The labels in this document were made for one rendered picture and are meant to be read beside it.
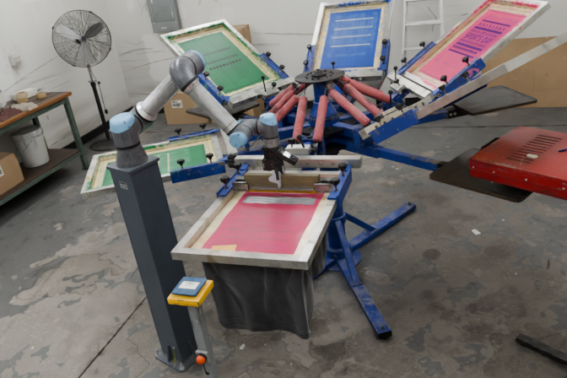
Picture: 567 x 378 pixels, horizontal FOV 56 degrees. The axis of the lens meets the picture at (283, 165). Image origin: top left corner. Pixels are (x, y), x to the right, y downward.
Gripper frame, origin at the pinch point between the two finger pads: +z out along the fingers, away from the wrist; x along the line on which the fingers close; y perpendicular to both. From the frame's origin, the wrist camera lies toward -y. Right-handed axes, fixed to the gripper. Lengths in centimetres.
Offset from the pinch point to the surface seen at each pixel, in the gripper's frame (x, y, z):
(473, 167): -8, -87, -6
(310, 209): 15.0, -18.0, 5.3
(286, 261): 60, -21, 2
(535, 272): -85, -124, 101
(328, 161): -21.8, -18.1, -1.9
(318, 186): 2.7, -18.9, 0.0
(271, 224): 29.7, -3.8, 5.3
